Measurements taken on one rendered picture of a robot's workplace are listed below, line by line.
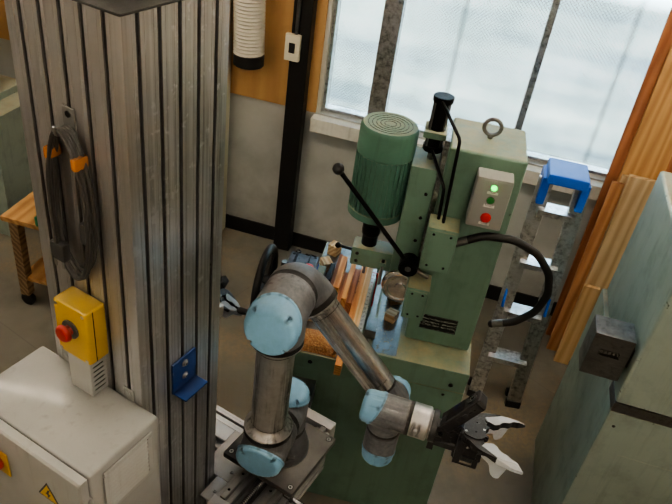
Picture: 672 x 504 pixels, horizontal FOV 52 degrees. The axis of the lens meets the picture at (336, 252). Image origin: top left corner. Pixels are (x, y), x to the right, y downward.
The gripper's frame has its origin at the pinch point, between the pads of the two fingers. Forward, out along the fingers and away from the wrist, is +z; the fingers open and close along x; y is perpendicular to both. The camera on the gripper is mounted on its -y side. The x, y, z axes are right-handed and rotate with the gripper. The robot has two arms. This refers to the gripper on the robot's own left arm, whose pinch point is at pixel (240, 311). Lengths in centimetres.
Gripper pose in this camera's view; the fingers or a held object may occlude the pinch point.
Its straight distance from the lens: 250.4
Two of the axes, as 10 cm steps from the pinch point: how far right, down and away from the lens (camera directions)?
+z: 7.9, 5.9, 1.7
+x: -2.5, 5.5, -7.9
